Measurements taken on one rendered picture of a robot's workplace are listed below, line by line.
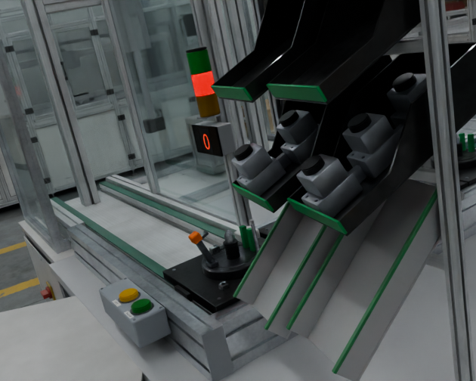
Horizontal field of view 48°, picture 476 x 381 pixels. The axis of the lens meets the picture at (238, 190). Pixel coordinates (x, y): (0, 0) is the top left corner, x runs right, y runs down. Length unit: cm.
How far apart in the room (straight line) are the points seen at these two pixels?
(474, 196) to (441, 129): 74
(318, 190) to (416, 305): 52
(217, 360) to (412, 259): 43
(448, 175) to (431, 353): 41
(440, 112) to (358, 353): 31
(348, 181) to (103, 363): 69
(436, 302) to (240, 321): 40
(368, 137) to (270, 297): 35
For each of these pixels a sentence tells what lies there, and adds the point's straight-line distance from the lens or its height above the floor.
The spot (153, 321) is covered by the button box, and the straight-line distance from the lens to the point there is 108.
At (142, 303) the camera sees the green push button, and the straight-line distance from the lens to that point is 110.
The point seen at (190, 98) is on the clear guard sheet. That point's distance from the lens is 143.
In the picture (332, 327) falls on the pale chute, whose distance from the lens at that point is 81.
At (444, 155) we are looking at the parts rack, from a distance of 68.
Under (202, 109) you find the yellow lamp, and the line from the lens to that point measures 127.
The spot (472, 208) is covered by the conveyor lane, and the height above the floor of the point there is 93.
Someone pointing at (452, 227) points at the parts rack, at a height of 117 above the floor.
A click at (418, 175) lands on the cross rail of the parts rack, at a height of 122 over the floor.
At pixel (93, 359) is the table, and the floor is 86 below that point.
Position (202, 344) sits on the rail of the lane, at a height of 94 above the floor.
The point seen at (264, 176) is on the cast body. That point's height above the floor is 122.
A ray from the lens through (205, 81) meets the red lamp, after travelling 126.
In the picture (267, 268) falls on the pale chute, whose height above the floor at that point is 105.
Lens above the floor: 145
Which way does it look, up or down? 17 degrees down
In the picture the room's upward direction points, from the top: 12 degrees counter-clockwise
